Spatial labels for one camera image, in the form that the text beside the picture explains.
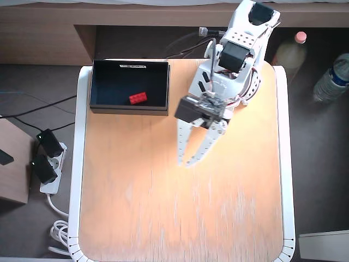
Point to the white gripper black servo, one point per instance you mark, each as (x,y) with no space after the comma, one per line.
(183,135)

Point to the red lego block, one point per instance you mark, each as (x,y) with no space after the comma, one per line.
(138,97)

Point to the black rectangular box bin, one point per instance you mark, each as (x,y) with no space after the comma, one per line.
(114,87)

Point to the yellowish bottle with pink cap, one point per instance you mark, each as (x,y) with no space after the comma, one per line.
(290,54)

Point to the white power strip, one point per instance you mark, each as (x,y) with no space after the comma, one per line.
(56,166)

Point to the black power adapter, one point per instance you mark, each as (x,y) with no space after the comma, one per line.
(43,169)
(50,143)

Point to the clear water bottle blue label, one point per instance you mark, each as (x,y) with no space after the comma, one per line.
(331,80)

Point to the white box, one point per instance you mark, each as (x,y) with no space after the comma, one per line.
(324,247)

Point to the brown wooden box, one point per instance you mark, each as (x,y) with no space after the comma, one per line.
(13,169)

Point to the brown wooden desk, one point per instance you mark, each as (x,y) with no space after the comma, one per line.
(41,35)

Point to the flat black object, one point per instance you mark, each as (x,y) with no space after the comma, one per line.
(5,157)

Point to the black camera circuit board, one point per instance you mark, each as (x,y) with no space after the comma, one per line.
(211,106)

